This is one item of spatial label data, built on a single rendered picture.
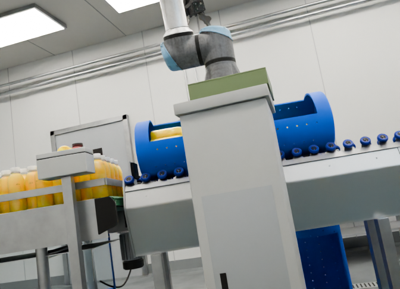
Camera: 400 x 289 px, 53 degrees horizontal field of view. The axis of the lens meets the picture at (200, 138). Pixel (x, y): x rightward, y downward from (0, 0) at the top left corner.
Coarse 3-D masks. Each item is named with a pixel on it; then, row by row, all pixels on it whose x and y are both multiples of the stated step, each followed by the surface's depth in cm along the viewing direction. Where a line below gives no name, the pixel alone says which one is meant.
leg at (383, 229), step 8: (376, 224) 171; (384, 224) 168; (384, 232) 168; (384, 240) 167; (392, 240) 167; (384, 248) 167; (392, 248) 167; (384, 256) 168; (392, 256) 166; (384, 264) 170; (392, 264) 166; (392, 272) 165; (392, 280) 165; (392, 288) 165
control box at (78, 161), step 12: (36, 156) 157; (48, 156) 157; (60, 156) 157; (72, 156) 157; (84, 156) 156; (48, 168) 156; (60, 168) 156; (72, 168) 156; (84, 168) 155; (48, 180) 162
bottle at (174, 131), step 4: (168, 128) 188; (172, 128) 188; (176, 128) 187; (180, 128) 187; (152, 132) 187; (156, 132) 187; (160, 132) 187; (164, 132) 186; (168, 132) 186; (172, 132) 186; (176, 132) 186; (180, 132) 186; (152, 136) 186; (156, 136) 186; (160, 136) 186; (164, 136) 186
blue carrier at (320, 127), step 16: (304, 96) 191; (320, 96) 178; (288, 112) 198; (304, 112) 198; (320, 112) 173; (144, 128) 180; (160, 128) 198; (288, 128) 173; (304, 128) 172; (320, 128) 172; (144, 144) 176; (160, 144) 175; (176, 144) 175; (288, 144) 175; (304, 144) 175; (320, 144) 176; (144, 160) 176; (160, 160) 176; (176, 160) 176
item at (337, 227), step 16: (304, 240) 229; (320, 240) 227; (336, 240) 220; (304, 256) 227; (320, 256) 227; (336, 256) 221; (304, 272) 225; (320, 272) 226; (336, 272) 221; (320, 288) 225; (336, 288) 221; (352, 288) 206
